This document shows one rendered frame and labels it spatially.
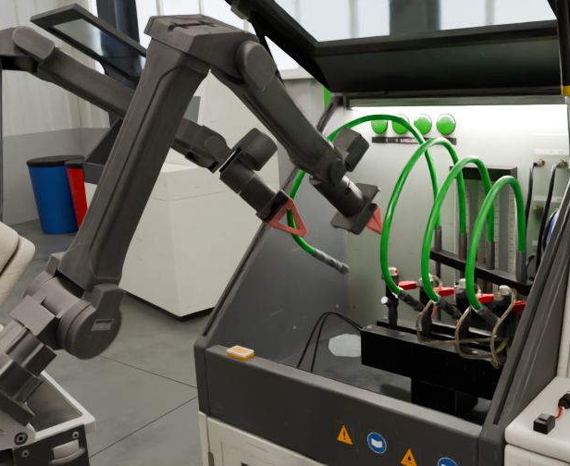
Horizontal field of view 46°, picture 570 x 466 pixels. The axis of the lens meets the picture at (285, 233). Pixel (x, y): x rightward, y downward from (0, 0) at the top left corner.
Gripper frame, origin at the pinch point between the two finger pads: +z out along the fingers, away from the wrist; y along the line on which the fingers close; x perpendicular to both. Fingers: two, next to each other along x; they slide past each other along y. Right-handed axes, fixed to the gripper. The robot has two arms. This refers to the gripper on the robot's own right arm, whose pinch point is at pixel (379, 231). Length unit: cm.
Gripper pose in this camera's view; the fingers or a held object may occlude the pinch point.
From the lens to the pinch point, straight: 135.7
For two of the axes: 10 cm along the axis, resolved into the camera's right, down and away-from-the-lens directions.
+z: 6.3, 5.6, 5.4
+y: 5.4, -8.1, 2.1
